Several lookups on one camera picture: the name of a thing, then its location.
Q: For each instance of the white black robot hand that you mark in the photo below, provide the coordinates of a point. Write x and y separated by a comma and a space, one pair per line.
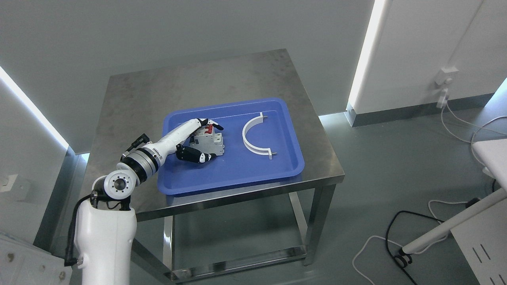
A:
177, 142

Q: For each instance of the white red circuit breaker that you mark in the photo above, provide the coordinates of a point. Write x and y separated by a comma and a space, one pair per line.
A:
207, 140

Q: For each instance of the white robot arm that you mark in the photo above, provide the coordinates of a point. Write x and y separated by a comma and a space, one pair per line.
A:
103, 226

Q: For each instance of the stainless steel table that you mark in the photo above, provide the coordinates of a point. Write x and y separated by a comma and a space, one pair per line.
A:
131, 121

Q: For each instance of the blue plastic tray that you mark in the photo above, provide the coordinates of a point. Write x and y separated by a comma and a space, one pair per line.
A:
237, 166

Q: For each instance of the white box lower left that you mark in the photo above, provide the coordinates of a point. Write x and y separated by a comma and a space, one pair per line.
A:
24, 264

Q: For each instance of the white stand leg with caster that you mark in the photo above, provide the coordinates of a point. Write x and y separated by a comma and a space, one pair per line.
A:
403, 258

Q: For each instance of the white cabinet at right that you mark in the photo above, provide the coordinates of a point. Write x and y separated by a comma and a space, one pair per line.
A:
482, 238

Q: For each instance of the white curved plastic bracket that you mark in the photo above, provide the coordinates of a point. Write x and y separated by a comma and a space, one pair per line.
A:
253, 137

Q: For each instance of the white wall socket with plug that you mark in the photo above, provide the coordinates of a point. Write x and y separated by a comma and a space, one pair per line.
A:
443, 80

